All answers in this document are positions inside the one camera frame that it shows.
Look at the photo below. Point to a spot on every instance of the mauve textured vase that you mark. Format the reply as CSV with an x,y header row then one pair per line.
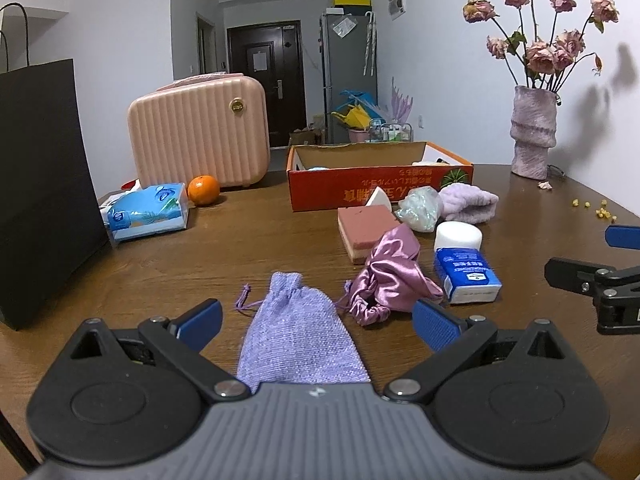
x,y
532,130

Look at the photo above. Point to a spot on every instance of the dried pink roses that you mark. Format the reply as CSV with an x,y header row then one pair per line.
x,y
542,55

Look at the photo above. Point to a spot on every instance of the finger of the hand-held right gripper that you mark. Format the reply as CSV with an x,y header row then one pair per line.
x,y
567,272
625,237

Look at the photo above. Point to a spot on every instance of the scattered yellow buds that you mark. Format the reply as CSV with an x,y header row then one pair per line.
x,y
602,211

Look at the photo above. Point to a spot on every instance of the dark wooden door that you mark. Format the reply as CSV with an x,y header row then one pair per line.
x,y
265,100

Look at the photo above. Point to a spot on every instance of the brown cardboard box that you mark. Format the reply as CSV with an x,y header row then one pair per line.
x,y
305,137

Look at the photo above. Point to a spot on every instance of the iridescent plastic bundle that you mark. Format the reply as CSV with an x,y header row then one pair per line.
x,y
420,210

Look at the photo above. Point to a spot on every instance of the red cardboard box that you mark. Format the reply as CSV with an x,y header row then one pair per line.
x,y
325,190

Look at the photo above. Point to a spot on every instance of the white folded umbrella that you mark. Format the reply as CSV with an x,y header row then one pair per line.
x,y
370,45

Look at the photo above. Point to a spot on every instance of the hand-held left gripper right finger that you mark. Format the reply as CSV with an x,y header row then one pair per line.
x,y
436,329

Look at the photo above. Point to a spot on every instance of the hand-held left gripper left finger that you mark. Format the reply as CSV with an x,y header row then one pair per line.
x,y
200,321

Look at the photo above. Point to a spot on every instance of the pink ribbed suitcase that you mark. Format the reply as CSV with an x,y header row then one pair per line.
x,y
195,135

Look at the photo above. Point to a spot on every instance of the small blue tissue packet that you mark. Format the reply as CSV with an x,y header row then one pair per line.
x,y
465,275

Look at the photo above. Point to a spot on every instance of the white door notice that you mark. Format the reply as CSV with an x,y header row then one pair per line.
x,y
259,60

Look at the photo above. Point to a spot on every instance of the clear plastic bag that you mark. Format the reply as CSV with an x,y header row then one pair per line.
x,y
343,26

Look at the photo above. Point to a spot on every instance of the yellow box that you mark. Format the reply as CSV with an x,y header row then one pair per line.
x,y
352,2

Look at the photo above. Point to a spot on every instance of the blue tissue pack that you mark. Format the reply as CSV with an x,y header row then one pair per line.
x,y
147,212

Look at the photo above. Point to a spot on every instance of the rack of bottles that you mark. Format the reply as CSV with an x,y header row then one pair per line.
x,y
392,132

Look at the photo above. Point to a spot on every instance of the purple feather decoration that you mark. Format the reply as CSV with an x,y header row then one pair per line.
x,y
401,105

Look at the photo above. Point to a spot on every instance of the lavender folded towel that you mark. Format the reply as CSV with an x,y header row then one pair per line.
x,y
470,204

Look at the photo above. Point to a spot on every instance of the fallen rose petal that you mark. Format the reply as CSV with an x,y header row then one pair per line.
x,y
545,185

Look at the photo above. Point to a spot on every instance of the orange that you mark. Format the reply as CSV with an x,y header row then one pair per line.
x,y
203,191

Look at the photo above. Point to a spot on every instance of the grey refrigerator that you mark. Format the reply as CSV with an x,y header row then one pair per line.
x,y
347,70

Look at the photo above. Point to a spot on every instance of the purple satin pouch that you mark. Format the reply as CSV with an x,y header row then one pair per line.
x,y
392,270

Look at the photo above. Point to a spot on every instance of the pink bucket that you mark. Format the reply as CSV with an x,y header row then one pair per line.
x,y
357,136

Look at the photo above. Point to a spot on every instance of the pink sponge block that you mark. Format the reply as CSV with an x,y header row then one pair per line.
x,y
365,227

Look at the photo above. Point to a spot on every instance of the black paper bag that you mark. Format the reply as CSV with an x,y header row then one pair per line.
x,y
40,185

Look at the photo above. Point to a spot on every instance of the white wedge sponge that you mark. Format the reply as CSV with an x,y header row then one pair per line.
x,y
381,199

